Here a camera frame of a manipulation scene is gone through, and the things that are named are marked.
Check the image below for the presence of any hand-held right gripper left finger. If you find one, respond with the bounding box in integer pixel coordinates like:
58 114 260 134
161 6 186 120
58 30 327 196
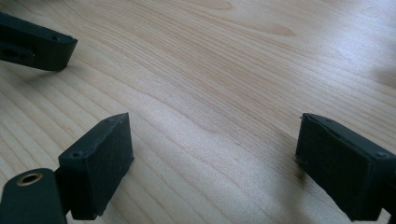
55 112 135 221

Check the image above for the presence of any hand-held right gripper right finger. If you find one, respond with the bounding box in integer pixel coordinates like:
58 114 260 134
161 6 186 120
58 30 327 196
294 112 396 222

